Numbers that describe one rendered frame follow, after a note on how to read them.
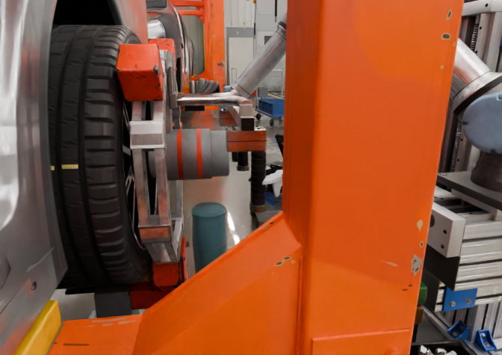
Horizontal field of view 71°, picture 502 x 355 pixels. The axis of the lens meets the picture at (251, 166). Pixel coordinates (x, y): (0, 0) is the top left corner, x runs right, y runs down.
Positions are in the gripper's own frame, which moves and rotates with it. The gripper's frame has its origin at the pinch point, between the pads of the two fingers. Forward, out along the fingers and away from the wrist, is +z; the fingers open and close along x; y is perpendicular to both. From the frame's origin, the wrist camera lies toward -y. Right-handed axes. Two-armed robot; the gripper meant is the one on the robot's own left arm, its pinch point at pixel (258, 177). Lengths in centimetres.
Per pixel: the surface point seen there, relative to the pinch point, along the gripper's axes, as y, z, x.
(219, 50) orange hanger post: -41, -274, 261
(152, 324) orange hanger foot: 12.4, 38.2, -7.8
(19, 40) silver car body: -29, 44, 8
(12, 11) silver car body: -33, 44, 10
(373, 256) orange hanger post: -2.6, 23.7, -35.6
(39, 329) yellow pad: 10, 50, 2
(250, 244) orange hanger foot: 1.1, 25.2, -17.0
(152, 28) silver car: -57, -155, 235
